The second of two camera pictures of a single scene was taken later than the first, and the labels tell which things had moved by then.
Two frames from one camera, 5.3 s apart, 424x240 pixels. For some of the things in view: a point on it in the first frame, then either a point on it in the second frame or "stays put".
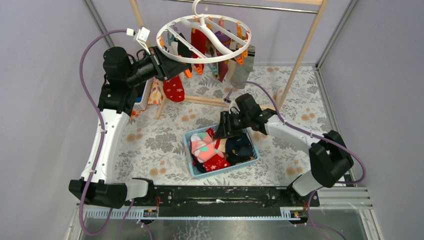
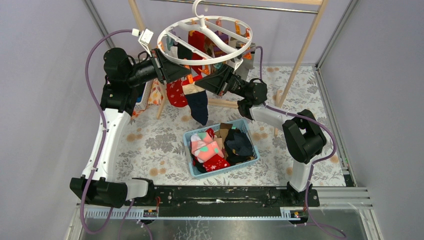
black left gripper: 157,63 stays put
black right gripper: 226,131 -> 215,82
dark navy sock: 238,149 stays put
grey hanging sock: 240,73 stays put
